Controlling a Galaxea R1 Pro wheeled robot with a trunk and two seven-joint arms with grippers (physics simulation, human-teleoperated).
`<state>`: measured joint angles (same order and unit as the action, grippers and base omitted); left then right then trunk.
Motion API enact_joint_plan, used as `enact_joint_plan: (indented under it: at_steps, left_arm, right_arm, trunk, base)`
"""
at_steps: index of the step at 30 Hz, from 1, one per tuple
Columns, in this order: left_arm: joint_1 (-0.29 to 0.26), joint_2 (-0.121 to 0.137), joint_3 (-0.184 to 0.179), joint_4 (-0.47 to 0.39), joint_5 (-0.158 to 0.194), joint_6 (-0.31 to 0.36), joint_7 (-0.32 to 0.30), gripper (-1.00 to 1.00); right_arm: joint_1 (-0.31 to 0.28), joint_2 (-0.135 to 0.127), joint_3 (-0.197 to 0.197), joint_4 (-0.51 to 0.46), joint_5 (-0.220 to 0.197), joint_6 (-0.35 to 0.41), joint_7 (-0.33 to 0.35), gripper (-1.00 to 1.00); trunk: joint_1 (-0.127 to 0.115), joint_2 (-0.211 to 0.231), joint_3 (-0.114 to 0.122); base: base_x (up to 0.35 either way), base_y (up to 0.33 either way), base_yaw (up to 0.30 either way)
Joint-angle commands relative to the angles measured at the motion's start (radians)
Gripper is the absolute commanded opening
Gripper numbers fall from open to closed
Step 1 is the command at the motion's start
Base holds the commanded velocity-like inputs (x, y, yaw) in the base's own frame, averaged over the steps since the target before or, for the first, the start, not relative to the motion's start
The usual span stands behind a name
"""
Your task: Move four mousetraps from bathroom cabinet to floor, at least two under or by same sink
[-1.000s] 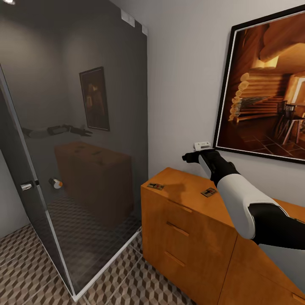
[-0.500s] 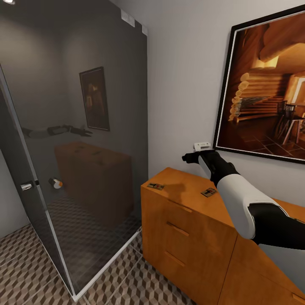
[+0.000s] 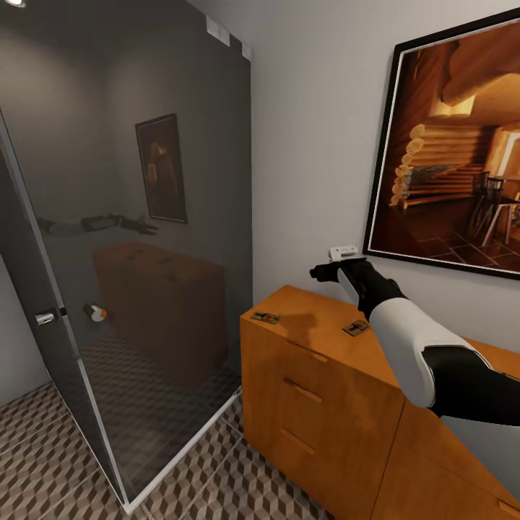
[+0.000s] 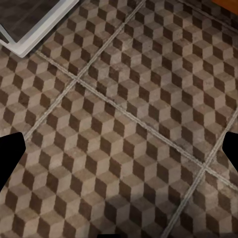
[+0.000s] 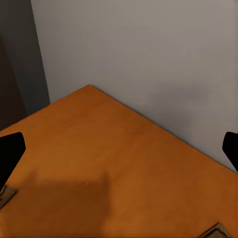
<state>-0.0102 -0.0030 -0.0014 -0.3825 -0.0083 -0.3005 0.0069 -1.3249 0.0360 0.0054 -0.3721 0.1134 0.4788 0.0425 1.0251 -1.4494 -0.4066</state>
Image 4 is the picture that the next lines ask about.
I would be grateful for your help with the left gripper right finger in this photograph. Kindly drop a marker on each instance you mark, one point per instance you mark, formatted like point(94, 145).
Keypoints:
point(230, 148)

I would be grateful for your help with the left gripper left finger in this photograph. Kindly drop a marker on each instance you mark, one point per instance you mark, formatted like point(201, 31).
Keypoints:
point(12, 148)

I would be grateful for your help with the shower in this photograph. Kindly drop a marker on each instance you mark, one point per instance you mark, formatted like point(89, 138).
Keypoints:
point(38, 32)

